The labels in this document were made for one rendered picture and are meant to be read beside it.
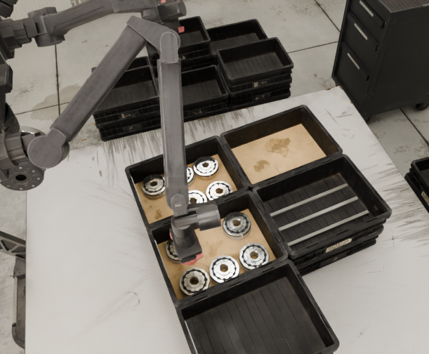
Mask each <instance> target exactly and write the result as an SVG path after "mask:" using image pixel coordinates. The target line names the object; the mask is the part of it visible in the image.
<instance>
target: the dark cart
mask: <svg viewBox="0 0 429 354"><path fill-rule="evenodd" d="M331 77H332V79H333V80H334V81H335V85H336V86H341V87H342V89H343V90H344V91H345V93H346V94H347V96H348V97H349V99H350V100H351V102H352V103H353V105H354V106H355V107H356V109H357V111H358V112H359V113H360V114H361V116H362V118H363V119H364V121H365V122H366V123H367V122H368V121H369V119H370V116H371V115H375V114H380V113H383V112H389V111H392V110H397V109H400V108H403V107H409V106H412V105H416V108H417V109H418V110H419V111H421V110H424V109H426V108H427V107H428V106H429V0H346V4H345V10H344V14H343V21H342V25H341V31H340V35H339V39H338V45H337V49H336V56H335V60H334V66H333V70H332V74H331ZM336 86H335V87H336Z"/></svg>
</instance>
